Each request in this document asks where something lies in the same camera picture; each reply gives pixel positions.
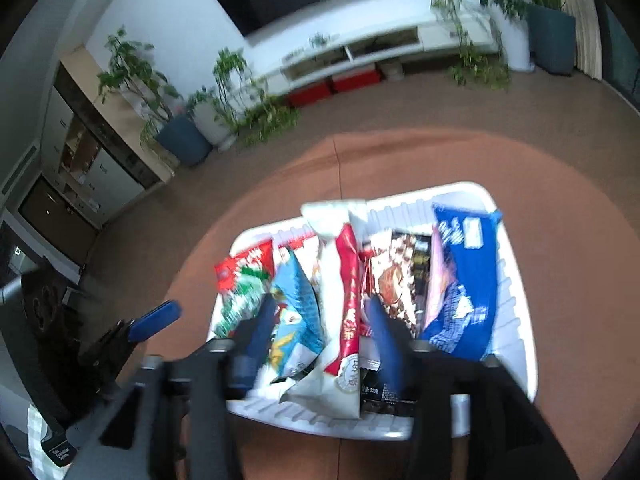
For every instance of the long black snack packet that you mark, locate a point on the long black snack packet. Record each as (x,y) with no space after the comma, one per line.
(420,260)

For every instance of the small grey pot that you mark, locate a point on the small grey pot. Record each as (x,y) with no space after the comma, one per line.
(394,70)

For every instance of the plant in white ribbed pot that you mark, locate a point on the plant in white ribbed pot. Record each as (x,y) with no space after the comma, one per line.
(215,127)

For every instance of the blue panda snack packet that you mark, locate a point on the blue panda snack packet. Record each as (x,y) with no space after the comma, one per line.
(300,305)

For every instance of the plant in tall white pot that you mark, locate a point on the plant in tall white pot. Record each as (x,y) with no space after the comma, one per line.
(517,45)

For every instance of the white plastic tray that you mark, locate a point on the white plastic tray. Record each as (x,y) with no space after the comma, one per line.
(510,320)

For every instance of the large leaf plant in dark pot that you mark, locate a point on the large leaf plant in dark pot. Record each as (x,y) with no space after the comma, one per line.
(552,40)

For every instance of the blue biscuit packet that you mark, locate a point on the blue biscuit packet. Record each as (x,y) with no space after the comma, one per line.
(465,300)

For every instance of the long pink snack packet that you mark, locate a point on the long pink snack packet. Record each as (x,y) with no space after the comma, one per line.
(440,280)

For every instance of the trailing pothos plant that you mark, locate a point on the trailing pothos plant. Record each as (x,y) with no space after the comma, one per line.
(260,115)

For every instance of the glass sliding door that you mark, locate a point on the glass sliding door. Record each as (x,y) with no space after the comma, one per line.
(622,60)

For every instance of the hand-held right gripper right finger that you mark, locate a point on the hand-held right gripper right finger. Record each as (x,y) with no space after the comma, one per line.
(392,355)

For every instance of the green snack packet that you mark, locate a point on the green snack packet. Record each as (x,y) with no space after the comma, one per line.
(240,310)

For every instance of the orange brown snack packet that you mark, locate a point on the orange brown snack packet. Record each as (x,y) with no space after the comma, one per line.
(392,285)

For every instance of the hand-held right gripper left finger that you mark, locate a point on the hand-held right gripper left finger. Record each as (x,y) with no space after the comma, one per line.
(255,345)

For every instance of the beige curtain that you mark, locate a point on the beige curtain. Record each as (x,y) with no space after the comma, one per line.
(585,30)

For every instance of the small trailing plant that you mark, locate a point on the small trailing plant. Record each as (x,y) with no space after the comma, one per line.
(475,70)

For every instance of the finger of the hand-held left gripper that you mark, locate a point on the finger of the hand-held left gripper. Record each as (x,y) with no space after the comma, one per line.
(152,320)

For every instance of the white television cabinet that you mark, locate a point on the white television cabinet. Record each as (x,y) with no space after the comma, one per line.
(440,35)

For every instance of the tall plant in dark pot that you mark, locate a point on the tall plant in dark pot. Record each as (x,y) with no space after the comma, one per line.
(182,140)

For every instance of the white and red snack bag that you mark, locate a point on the white and red snack bag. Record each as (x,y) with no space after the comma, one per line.
(345,285)

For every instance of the red storage box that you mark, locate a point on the red storage box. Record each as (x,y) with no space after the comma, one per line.
(355,80)
(310,95)

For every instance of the wooden wall cabinet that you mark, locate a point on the wooden wall cabinet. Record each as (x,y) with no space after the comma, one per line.
(75,160)

